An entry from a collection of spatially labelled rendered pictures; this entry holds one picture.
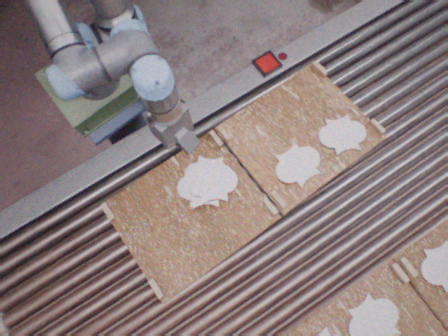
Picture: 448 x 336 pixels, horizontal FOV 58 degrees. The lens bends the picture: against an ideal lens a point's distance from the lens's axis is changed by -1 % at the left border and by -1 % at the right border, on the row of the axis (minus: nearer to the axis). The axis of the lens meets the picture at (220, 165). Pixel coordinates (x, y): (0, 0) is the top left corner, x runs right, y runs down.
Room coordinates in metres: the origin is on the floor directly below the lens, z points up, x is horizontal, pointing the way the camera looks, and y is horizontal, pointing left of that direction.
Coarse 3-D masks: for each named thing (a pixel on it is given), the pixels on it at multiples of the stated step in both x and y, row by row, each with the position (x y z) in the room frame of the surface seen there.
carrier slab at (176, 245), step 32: (192, 160) 0.49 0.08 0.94; (224, 160) 0.47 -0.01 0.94; (128, 192) 0.41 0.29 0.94; (160, 192) 0.40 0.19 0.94; (256, 192) 0.36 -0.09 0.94; (128, 224) 0.31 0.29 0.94; (160, 224) 0.30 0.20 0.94; (192, 224) 0.29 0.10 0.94; (224, 224) 0.27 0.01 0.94; (256, 224) 0.26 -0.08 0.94; (160, 256) 0.21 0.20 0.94; (192, 256) 0.20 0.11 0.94; (224, 256) 0.18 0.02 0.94
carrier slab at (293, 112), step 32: (288, 96) 0.67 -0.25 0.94; (320, 96) 0.65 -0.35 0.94; (224, 128) 0.58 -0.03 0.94; (256, 128) 0.57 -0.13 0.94; (288, 128) 0.55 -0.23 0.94; (320, 128) 0.54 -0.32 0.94; (256, 160) 0.46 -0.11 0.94; (320, 160) 0.43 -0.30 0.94; (352, 160) 0.42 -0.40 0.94; (288, 192) 0.34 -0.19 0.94
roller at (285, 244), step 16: (432, 144) 0.44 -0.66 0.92; (400, 160) 0.40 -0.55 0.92; (416, 160) 0.40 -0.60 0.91; (384, 176) 0.36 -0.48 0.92; (352, 192) 0.32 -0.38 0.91; (368, 192) 0.32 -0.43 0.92; (336, 208) 0.28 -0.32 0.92; (304, 224) 0.25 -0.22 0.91; (320, 224) 0.24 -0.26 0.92; (288, 240) 0.21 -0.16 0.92; (304, 240) 0.20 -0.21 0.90; (256, 256) 0.18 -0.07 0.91; (272, 256) 0.17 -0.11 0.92; (240, 272) 0.14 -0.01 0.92; (256, 272) 0.13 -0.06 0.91; (208, 288) 0.11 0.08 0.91; (224, 288) 0.10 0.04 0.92; (192, 304) 0.07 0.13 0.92; (208, 304) 0.06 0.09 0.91; (160, 320) 0.04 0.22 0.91; (176, 320) 0.03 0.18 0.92
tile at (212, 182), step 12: (204, 168) 0.43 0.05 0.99; (216, 168) 0.43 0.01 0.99; (228, 168) 0.42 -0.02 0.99; (192, 180) 0.40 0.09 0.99; (204, 180) 0.40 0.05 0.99; (216, 180) 0.39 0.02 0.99; (228, 180) 0.39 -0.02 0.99; (192, 192) 0.37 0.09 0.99; (204, 192) 0.36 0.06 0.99; (216, 192) 0.36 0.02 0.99; (228, 192) 0.35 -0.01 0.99
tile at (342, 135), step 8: (328, 120) 0.55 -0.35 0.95; (336, 120) 0.55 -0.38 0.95; (344, 120) 0.55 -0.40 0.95; (328, 128) 0.53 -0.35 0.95; (336, 128) 0.52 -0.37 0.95; (344, 128) 0.52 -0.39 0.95; (352, 128) 0.52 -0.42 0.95; (360, 128) 0.51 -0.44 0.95; (320, 136) 0.50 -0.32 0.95; (328, 136) 0.50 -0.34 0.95; (336, 136) 0.50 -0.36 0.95; (344, 136) 0.49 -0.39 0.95; (352, 136) 0.49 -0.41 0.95; (360, 136) 0.49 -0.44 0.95; (328, 144) 0.47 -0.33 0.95; (336, 144) 0.47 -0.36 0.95; (344, 144) 0.47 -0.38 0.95; (352, 144) 0.46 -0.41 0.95; (336, 152) 0.45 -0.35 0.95
